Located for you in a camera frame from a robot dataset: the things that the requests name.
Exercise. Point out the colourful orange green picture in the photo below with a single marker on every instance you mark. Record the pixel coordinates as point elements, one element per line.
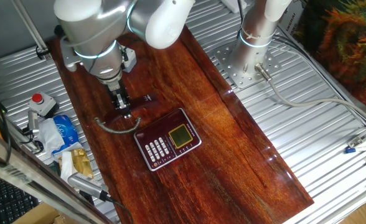
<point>341,40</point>

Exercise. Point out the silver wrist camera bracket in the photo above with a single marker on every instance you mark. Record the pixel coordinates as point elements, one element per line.
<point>69,57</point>

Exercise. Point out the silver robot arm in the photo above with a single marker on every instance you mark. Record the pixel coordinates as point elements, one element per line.
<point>89,31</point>

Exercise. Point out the grey red-button emergency stop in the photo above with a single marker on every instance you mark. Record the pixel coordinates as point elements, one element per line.
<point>41,102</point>

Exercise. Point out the black computer keyboard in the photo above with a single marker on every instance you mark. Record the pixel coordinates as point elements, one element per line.
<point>12,202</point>

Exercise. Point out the glossy red-brown wooden board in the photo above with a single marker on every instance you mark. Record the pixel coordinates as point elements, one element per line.
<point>201,171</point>

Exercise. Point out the blue tissue pack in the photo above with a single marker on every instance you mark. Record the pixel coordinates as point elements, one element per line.
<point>68,130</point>

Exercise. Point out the dark red telephone base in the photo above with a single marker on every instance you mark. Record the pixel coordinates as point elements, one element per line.
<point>167,140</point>

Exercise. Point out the blue capped pen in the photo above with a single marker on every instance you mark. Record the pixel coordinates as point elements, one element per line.
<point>350,150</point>

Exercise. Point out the gold tissue pack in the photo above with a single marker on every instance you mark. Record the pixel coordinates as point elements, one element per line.
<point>81,163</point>

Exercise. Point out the silver depth camera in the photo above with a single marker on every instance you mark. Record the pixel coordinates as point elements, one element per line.
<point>86,185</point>

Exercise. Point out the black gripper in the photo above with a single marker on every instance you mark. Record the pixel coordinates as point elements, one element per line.
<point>115,88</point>

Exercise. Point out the grey camera stand pole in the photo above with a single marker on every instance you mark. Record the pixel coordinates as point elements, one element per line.
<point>30,28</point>

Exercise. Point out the silver metal bracket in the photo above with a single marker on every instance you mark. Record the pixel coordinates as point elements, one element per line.
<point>355,141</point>

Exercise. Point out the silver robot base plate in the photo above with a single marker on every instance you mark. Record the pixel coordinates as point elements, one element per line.
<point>226,62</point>

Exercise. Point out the aluminium frame bar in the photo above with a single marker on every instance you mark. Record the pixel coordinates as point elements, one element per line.
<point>30,168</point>

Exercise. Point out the brown cardboard box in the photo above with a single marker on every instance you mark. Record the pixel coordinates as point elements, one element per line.
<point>40,216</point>

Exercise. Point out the dark red telephone handset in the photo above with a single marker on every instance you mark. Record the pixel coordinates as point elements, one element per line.
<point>142,101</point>

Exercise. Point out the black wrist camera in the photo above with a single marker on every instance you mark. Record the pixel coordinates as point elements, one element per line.
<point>58,31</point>

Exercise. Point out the small silver camera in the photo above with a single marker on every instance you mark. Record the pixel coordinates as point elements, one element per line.
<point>32,121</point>

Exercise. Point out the dark green comb-like item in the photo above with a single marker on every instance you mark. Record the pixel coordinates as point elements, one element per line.
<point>54,168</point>

